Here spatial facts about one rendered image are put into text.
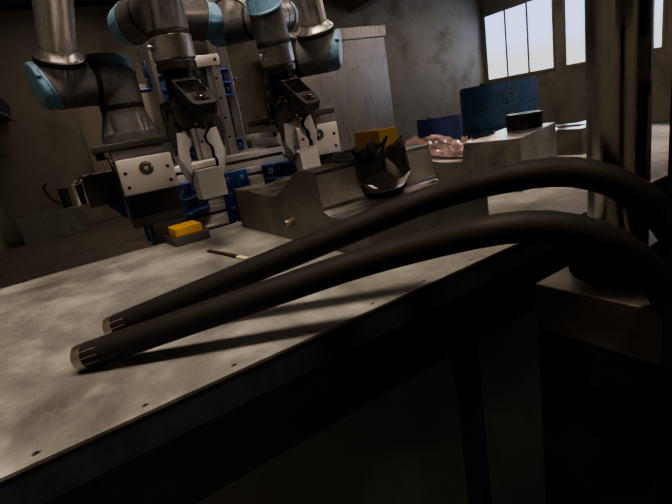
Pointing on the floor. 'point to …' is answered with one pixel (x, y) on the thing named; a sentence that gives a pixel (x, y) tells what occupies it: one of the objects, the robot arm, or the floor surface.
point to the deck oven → (357, 85)
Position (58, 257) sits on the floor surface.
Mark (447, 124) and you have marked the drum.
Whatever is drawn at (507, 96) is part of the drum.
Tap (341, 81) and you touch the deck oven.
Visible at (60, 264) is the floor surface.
